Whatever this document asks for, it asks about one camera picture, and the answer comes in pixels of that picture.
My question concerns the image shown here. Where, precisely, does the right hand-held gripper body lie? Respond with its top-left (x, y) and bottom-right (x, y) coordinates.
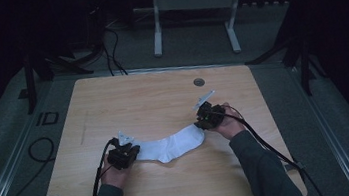
top-left (190, 88), bottom-right (229, 132)

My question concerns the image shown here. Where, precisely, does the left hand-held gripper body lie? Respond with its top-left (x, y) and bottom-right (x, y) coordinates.
top-left (103, 128), bottom-right (141, 173)

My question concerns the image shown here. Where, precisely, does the white sock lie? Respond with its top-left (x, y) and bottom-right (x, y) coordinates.
top-left (131, 122), bottom-right (209, 168)

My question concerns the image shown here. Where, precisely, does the person's right hand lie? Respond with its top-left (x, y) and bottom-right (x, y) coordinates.
top-left (209, 100), bottom-right (248, 143)

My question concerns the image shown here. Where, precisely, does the person's left hand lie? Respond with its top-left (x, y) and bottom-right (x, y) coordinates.
top-left (97, 151), bottom-right (135, 192)

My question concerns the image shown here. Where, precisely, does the grey table grommet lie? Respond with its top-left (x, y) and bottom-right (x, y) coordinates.
top-left (192, 77), bottom-right (206, 89)

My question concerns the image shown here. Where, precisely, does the black metal stand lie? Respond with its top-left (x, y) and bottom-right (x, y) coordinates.
top-left (236, 0), bottom-right (331, 104)
top-left (10, 34), bottom-right (99, 117)

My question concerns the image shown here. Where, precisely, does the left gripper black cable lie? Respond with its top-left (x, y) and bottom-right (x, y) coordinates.
top-left (84, 136), bottom-right (127, 196)

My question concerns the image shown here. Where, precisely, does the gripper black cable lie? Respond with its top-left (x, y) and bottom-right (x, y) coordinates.
top-left (210, 94), bottom-right (326, 196)
top-left (84, 136), bottom-right (127, 196)

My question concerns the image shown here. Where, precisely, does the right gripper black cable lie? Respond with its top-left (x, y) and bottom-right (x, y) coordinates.
top-left (210, 94), bottom-right (326, 196)

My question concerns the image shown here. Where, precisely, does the black cables bundle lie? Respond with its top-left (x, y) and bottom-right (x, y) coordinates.
top-left (99, 26), bottom-right (129, 78)

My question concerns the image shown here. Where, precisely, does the grey cable clip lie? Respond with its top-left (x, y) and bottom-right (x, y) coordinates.
top-left (291, 160), bottom-right (306, 172)

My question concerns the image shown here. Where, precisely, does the white metal table frame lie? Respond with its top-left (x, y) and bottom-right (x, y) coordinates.
top-left (146, 0), bottom-right (253, 64)

